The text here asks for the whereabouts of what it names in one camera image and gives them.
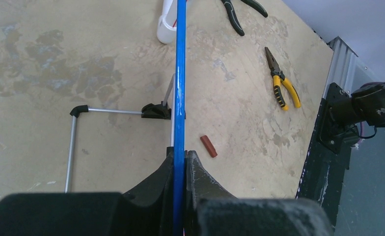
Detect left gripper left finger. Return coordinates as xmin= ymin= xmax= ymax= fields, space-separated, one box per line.
xmin=0 ymin=152 xmax=173 ymax=236

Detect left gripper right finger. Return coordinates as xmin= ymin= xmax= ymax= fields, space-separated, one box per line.
xmin=185 ymin=150 xmax=333 ymax=236

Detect red marker cap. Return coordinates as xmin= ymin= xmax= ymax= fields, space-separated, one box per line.
xmin=200 ymin=135 xmax=218 ymax=158

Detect blue framed whiteboard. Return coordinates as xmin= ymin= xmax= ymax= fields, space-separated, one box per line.
xmin=64 ymin=0 xmax=187 ymax=236

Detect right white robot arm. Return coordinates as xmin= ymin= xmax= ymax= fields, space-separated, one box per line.
xmin=322 ymin=82 xmax=385 ymax=142

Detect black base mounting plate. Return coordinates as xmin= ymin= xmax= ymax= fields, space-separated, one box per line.
xmin=296 ymin=83 xmax=351 ymax=228

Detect white PVC pipe stand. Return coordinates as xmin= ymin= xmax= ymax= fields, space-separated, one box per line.
xmin=157 ymin=0 xmax=178 ymax=44

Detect yellow handled pliers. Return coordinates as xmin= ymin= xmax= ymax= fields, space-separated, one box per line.
xmin=264 ymin=46 xmax=302 ymax=112

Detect aluminium rail frame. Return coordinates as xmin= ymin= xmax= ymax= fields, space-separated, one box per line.
xmin=323 ymin=37 xmax=379 ymax=98

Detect black handled pliers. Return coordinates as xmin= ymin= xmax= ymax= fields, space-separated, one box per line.
xmin=221 ymin=0 xmax=269 ymax=36

